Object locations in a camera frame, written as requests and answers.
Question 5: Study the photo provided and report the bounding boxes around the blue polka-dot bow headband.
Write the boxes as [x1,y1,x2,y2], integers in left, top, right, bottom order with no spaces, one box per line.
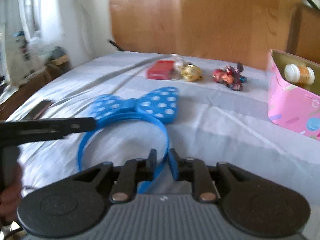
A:
[76,87,180,179]

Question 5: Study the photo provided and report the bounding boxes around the gold round trinket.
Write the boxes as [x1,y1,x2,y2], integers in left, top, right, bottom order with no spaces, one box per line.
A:
[181,64,203,82]

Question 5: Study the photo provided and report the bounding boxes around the red cartoon figure toy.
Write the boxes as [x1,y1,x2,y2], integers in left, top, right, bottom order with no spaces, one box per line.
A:
[212,63,247,91]

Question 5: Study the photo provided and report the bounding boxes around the red card box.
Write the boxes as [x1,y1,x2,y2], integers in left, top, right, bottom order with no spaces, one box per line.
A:
[146,60,175,80]

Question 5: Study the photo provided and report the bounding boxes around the person's left hand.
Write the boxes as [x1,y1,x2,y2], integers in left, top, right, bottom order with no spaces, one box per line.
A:
[1,163,23,222]

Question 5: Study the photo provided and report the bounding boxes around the smartphone in clear case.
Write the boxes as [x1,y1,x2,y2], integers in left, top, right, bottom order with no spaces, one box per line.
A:
[22,100,54,120]

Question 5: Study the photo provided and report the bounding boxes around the striped grey bed sheet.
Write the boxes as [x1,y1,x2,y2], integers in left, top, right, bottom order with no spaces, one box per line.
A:
[7,52,319,239]

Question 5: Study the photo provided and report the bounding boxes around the cluttered side table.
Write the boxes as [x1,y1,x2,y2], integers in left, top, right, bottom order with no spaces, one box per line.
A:
[1,28,69,103]

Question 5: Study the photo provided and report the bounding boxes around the pink macaron biscuit tin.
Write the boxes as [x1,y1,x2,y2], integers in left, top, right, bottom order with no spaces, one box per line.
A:
[268,50,319,140]

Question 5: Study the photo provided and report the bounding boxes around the white pill bottle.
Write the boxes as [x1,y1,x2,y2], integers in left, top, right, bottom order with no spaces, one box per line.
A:
[284,64,315,86]

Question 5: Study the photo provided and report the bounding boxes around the wooden headboard panel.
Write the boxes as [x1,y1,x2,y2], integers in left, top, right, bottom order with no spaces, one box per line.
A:
[109,0,302,69]

